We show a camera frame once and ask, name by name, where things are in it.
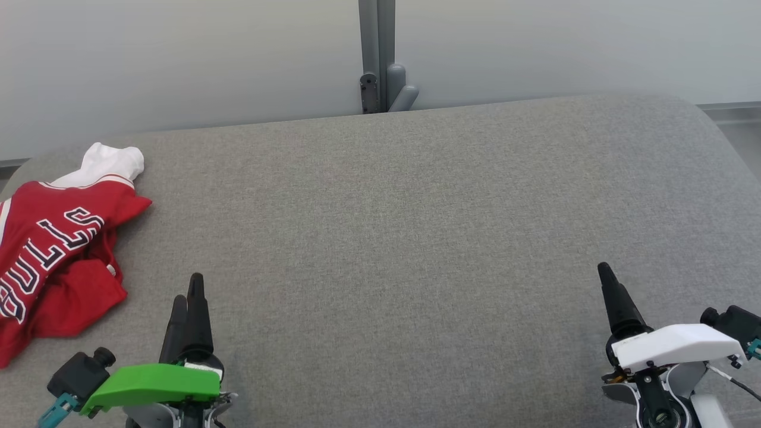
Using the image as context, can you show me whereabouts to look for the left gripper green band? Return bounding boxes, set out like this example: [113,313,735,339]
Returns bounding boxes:
[80,273,238,428]

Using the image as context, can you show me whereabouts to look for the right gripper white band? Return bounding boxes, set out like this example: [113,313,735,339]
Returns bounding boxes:
[597,262,747,428]

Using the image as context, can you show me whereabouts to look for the red Bulls shorts white stripes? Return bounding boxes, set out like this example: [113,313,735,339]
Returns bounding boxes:
[33,229,128,338]

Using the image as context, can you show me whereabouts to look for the red Bulls jersey white sleeves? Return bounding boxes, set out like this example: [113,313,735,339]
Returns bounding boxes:
[0,143,153,369]

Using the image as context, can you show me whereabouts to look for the grey fabric sofa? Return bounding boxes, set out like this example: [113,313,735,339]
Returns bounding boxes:
[0,92,761,428]

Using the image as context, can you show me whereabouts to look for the thin right gripper cable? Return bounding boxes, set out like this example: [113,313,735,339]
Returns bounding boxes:
[707,364,761,402]

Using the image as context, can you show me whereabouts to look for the teal left camera cable plug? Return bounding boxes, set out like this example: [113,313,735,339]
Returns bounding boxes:
[39,392,79,428]

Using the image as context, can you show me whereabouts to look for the grey wall ledge rail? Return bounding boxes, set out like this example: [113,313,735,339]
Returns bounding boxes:
[699,102,761,125]

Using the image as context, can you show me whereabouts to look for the grey partition post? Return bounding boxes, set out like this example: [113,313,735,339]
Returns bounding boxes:
[359,0,397,114]

